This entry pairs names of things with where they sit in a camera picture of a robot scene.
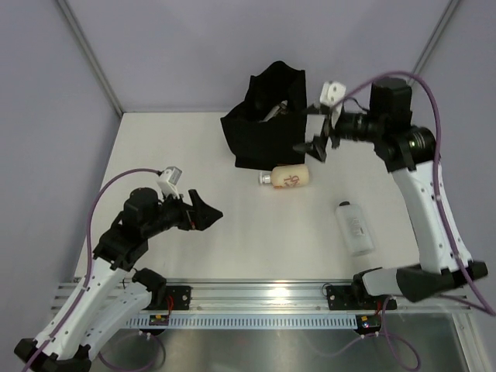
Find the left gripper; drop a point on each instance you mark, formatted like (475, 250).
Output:
(199, 216)

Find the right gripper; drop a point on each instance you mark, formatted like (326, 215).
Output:
(316, 147)

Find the cream pump lotion bottle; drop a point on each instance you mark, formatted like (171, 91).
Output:
(291, 176)

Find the white bottle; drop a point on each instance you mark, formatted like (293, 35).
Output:
(354, 229)

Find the amber soap bottle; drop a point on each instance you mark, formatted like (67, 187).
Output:
(278, 110)

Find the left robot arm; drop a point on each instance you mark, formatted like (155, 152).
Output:
(85, 324)

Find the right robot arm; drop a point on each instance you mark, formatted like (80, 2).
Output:
(411, 156)

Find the black canvas bag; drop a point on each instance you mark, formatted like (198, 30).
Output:
(265, 145)

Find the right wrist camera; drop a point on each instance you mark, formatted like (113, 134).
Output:
(331, 97)

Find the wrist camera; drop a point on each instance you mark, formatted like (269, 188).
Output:
(331, 97)
(167, 181)

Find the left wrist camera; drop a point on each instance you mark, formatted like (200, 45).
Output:
(167, 181)

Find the aluminium rail frame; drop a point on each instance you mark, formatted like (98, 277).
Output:
(272, 250)

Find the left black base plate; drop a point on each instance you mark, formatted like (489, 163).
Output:
(177, 297)

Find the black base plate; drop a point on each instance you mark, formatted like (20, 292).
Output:
(351, 297)
(177, 297)

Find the slotted cable duct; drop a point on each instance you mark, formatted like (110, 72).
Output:
(237, 321)

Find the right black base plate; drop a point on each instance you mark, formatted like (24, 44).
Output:
(351, 297)

